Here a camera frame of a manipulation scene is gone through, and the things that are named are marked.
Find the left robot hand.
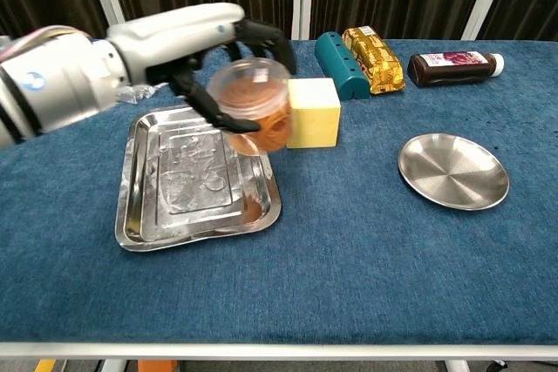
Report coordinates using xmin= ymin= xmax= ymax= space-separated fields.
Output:
xmin=106 ymin=2 xmax=298 ymax=133

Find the clear plastic cup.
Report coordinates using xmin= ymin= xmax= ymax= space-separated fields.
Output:
xmin=207 ymin=57 xmax=293 ymax=158

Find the yellow sponge block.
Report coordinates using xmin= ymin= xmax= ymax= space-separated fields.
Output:
xmin=285 ymin=78 xmax=342 ymax=149

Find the bundle of clear straws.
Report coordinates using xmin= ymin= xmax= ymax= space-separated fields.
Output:
xmin=115 ymin=85 xmax=157 ymax=105

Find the rectangular steel tray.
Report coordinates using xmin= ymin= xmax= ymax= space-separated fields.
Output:
xmin=114 ymin=104 xmax=282 ymax=254

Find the teal plastic holder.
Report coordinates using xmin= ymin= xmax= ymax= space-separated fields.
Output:
xmin=314 ymin=30 xmax=371 ymax=101

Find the gold snack packet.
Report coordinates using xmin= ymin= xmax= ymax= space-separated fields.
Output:
xmin=341 ymin=26 xmax=406 ymax=95

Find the brown bottle white cap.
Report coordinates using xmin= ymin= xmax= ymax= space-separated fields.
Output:
xmin=407 ymin=50 xmax=506 ymax=88

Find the blue table cloth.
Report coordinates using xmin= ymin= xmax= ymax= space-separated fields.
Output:
xmin=0 ymin=38 xmax=558 ymax=345

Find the round steel plate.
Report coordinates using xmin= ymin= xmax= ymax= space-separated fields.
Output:
xmin=397 ymin=132 xmax=510 ymax=211

